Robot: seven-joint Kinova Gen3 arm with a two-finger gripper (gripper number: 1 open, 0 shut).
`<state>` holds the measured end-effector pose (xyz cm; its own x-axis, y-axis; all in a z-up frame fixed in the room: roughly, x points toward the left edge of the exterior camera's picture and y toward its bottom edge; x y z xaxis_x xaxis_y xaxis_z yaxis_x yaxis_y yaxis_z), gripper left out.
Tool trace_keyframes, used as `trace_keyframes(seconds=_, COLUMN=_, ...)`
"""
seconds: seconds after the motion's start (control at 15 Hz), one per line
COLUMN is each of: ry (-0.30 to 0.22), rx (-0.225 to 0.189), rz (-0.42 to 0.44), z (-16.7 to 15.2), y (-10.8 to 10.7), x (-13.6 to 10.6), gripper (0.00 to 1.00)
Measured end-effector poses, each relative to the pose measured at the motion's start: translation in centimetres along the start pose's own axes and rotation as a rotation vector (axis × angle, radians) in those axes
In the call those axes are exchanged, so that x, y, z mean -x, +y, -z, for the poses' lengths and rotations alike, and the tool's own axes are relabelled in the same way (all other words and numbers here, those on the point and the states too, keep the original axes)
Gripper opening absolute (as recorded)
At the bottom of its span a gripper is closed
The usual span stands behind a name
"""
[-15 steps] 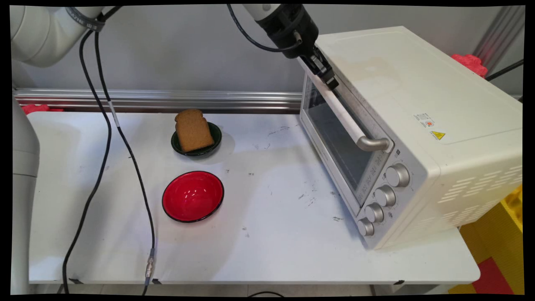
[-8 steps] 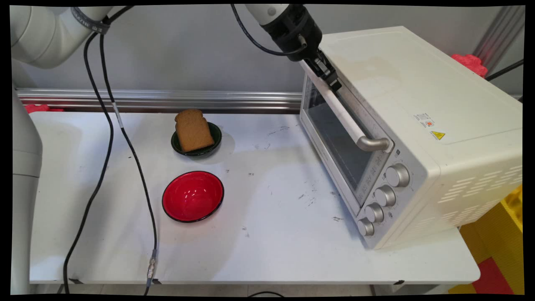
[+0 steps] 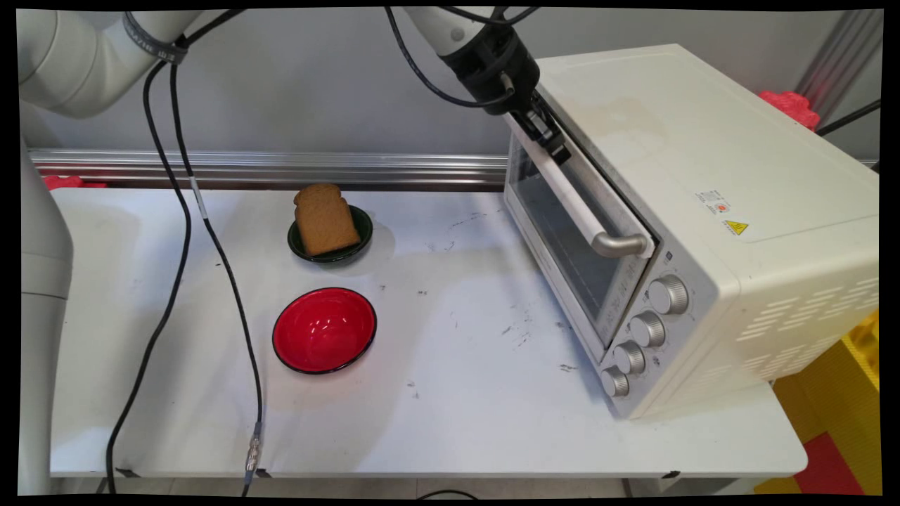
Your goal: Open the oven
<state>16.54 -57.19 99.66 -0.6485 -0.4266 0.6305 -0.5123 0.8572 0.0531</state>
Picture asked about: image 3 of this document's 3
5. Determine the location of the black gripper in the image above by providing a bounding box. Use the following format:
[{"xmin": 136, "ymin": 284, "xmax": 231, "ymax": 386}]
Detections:
[{"xmin": 442, "ymin": 30, "xmax": 572, "ymax": 167}]

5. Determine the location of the glass oven door with handle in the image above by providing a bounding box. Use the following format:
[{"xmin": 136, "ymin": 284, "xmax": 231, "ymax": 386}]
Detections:
[{"xmin": 502, "ymin": 112, "xmax": 659, "ymax": 364}]

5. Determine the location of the cream toaster oven body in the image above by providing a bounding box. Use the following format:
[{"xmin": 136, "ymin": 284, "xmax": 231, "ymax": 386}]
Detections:
[{"xmin": 517, "ymin": 44, "xmax": 880, "ymax": 421}]

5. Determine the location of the white label sticker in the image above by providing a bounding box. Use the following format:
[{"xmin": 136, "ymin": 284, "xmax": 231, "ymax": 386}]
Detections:
[{"xmin": 695, "ymin": 189, "xmax": 732, "ymax": 217}]

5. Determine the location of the largest silver oven knob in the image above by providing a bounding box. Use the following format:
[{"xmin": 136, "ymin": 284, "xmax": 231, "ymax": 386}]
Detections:
[{"xmin": 647, "ymin": 275, "xmax": 690, "ymax": 316}]

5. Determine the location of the small dark green bowl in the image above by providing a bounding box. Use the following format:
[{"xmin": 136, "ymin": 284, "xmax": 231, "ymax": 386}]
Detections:
[{"xmin": 287, "ymin": 205, "xmax": 375, "ymax": 266}]

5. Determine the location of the brown toast slice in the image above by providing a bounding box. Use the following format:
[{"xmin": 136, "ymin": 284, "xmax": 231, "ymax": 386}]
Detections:
[{"xmin": 293, "ymin": 183, "xmax": 362, "ymax": 257}]

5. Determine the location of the red bowl with black rim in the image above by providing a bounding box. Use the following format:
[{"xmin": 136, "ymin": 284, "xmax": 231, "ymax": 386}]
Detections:
[{"xmin": 271, "ymin": 286, "xmax": 378, "ymax": 375}]

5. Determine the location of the yellow foam floor mat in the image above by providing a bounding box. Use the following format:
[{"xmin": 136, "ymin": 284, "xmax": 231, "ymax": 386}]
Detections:
[{"xmin": 754, "ymin": 311, "xmax": 882, "ymax": 497}]

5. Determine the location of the red foam floor tile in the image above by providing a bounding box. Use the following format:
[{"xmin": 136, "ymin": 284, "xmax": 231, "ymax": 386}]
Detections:
[{"xmin": 793, "ymin": 432, "xmax": 865, "ymax": 497}]

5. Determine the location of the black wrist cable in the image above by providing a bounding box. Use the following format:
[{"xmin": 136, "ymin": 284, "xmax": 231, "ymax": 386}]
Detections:
[{"xmin": 384, "ymin": 7, "xmax": 542, "ymax": 110}]

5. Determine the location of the aluminium rail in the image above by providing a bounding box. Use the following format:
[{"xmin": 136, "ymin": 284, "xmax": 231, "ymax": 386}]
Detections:
[{"xmin": 28, "ymin": 148, "xmax": 509, "ymax": 188}]

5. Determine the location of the red plastic piece by post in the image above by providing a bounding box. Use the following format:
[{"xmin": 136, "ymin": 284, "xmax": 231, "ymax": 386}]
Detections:
[{"xmin": 757, "ymin": 91, "xmax": 821, "ymax": 133}]

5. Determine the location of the aluminium frame post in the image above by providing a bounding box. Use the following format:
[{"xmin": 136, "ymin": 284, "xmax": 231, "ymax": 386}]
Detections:
[{"xmin": 795, "ymin": 10, "xmax": 884, "ymax": 129}]

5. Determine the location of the black cable by post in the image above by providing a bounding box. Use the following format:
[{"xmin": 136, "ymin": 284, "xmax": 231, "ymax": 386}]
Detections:
[{"xmin": 816, "ymin": 100, "xmax": 882, "ymax": 138}]

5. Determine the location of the black cable with metal connector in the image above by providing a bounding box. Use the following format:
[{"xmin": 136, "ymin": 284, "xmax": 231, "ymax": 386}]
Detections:
[{"xmin": 169, "ymin": 8, "xmax": 264, "ymax": 497}]

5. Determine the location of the grey cable strap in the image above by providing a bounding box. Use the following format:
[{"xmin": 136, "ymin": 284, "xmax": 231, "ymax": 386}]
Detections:
[{"xmin": 122, "ymin": 11, "xmax": 191, "ymax": 66}]

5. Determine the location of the plain black cable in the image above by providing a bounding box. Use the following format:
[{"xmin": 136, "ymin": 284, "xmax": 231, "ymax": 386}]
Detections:
[{"xmin": 105, "ymin": 60, "xmax": 193, "ymax": 495}]

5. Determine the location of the red plastic piece by rail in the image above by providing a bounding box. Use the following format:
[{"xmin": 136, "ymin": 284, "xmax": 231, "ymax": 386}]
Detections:
[{"xmin": 42, "ymin": 175, "xmax": 108, "ymax": 191}]

